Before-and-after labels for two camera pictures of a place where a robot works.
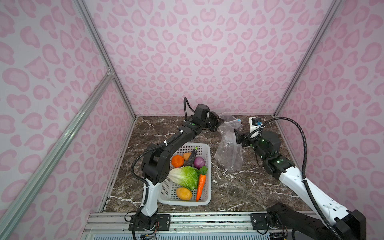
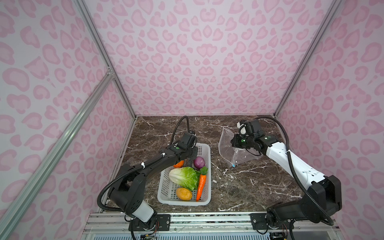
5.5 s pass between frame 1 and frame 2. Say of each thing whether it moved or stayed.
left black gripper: moved
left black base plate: stayed
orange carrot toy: stayed
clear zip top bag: moved
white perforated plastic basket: stayed
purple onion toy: stayed
